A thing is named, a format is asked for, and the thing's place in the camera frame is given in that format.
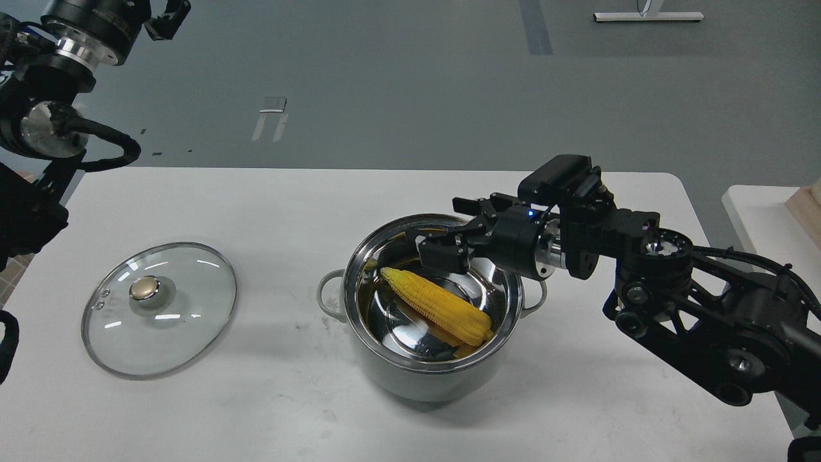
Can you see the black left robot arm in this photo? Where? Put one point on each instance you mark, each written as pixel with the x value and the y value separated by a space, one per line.
pixel 47 64

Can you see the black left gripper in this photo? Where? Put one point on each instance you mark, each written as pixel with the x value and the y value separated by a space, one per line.
pixel 115 24

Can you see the white side table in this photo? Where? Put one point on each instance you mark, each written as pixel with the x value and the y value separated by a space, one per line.
pixel 765 226

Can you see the glass pot lid gold knob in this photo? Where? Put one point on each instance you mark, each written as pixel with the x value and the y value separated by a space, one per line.
pixel 159 310

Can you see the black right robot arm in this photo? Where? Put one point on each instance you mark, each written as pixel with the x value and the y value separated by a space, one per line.
pixel 733 322

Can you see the white stand base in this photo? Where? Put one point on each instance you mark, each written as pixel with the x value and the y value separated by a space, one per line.
pixel 648 11

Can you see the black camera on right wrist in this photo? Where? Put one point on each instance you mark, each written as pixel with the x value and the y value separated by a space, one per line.
pixel 561 179

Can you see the yellow corn cob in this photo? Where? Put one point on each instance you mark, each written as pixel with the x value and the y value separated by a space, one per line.
pixel 457 317

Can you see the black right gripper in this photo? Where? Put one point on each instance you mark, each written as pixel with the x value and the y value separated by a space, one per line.
pixel 522 240

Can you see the grey steel cooking pot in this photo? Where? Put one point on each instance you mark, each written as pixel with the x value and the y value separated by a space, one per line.
pixel 400 349

